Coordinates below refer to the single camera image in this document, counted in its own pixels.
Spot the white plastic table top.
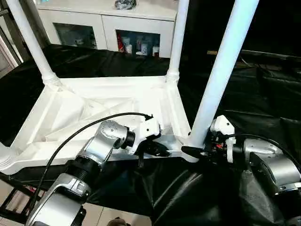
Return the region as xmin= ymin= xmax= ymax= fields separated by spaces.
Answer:
xmin=0 ymin=71 xmax=206 ymax=176

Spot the white plastic table leg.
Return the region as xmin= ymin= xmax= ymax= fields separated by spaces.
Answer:
xmin=166 ymin=0 xmax=190 ymax=83
xmin=6 ymin=0 xmax=62 ymax=86
xmin=186 ymin=0 xmax=260 ymax=149
xmin=0 ymin=141 xmax=19 ymax=171

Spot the black mat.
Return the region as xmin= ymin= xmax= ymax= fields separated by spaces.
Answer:
xmin=0 ymin=42 xmax=301 ymax=226

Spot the black robot left foot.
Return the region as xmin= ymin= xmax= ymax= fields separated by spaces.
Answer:
xmin=106 ymin=218 xmax=130 ymax=226

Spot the dark grey bar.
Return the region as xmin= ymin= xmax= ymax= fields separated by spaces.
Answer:
xmin=207 ymin=48 xmax=301 ymax=63

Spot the white glass-door cabinet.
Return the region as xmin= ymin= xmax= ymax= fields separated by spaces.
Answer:
xmin=35 ymin=0 xmax=180 ymax=59

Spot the shiny silver ornament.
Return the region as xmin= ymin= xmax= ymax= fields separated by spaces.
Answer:
xmin=115 ymin=0 xmax=138 ymax=10

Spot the grey metal rack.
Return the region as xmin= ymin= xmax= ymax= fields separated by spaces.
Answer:
xmin=0 ymin=0 xmax=48 ymax=62

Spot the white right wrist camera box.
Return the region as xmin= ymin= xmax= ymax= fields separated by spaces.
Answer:
xmin=210 ymin=115 xmax=236 ymax=163

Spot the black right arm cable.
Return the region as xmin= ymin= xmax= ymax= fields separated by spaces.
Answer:
xmin=224 ymin=134 xmax=301 ymax=173

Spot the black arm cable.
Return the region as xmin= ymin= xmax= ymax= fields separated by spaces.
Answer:
xmin=224 ymin=134 xmax=301 ymax=173
xmin=28 ymin=112 xmax=154 ymax=218

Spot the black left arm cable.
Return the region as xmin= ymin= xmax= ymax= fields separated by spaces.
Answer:
xmin=28 ymin=112 xmax=154 ymax=218

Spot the black folding table frame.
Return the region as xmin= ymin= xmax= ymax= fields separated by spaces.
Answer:
xmin=0 ymin=173 xmax=43 ymax=225

